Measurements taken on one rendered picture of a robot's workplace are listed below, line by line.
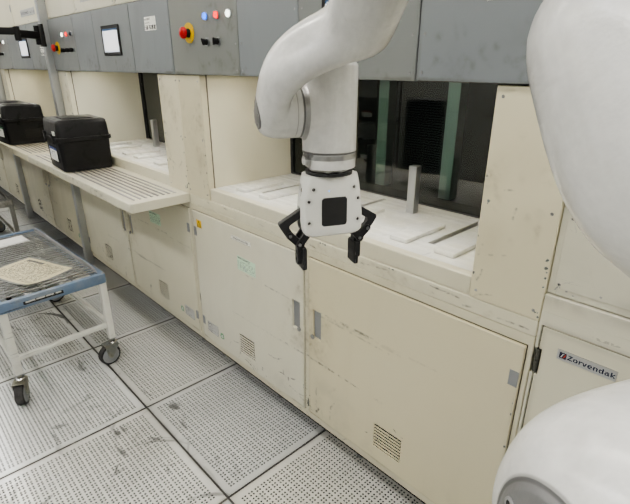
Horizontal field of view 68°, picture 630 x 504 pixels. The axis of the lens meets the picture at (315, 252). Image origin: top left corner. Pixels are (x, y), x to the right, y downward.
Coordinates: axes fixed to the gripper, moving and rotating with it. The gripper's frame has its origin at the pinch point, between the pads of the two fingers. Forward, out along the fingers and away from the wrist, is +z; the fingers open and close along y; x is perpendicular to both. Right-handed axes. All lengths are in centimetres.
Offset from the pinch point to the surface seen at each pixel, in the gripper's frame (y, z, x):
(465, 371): 42, 41, 13
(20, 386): -90, 91, 119
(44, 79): -109, -20, 404
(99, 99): -56, -11, 263
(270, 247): 9, 30, 84
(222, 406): -12, 101, 92
